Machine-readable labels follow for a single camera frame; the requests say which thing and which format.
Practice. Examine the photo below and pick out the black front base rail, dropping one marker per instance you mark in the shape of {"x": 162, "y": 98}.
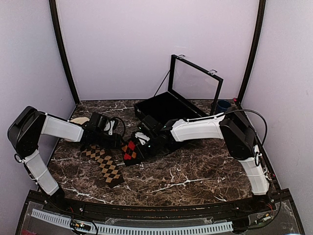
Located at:
{"x": 278, "y": 216}

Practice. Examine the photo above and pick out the blue mug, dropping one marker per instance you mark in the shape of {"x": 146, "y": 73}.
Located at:
{"x": 222, "y": 106}

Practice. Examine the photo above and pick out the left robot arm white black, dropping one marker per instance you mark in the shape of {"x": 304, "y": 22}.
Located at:
{"x": 25, "y": 132}

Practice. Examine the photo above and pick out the tan brown argyle sock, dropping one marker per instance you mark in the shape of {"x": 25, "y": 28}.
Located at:
{"x": 108, "y": 166}

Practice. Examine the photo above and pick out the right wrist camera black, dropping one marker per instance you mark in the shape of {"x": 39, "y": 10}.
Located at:
{"x": 149, "y": 126}

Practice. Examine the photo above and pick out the beige round plate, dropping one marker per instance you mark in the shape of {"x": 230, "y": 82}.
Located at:
{"x": 80, "y": 120}

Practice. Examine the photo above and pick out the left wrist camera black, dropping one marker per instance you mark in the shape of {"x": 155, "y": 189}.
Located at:
{"x": 100, "y": 123}

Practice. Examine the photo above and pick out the left black frame post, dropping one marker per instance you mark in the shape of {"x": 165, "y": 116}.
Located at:
{"x": 62, "y": 50}

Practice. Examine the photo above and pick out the red orange argyle sock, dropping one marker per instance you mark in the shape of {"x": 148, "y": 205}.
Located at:
{"x": 130, "y": 152}

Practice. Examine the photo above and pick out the right black frame post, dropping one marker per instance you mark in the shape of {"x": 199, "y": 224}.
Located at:
{"x": 253, "y": 50}

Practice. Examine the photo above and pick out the black display case box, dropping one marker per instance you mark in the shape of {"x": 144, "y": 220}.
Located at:
{"x": 192, "y": 93}

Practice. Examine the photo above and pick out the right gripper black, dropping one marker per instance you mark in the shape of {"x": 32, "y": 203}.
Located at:
{"x": 141, "y": 152}

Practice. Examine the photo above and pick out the black frame post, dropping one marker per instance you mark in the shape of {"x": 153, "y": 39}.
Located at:
{"x": 62, "y": 50}
{"x": 253, "y": 50}

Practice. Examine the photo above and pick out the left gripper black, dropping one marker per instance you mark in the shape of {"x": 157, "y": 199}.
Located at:
{"x": 115, "y": 142}

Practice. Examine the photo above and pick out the white slotted cable duct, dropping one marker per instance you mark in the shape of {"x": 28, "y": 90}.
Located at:
{"x": 114, "y": 226}

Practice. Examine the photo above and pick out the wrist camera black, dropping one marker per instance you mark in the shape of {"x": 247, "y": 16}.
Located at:
{"x": 149, "y": 126}
{"x": 100, "y": 123}

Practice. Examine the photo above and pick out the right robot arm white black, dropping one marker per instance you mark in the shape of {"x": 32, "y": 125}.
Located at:
{"x": 231, "y": 126}

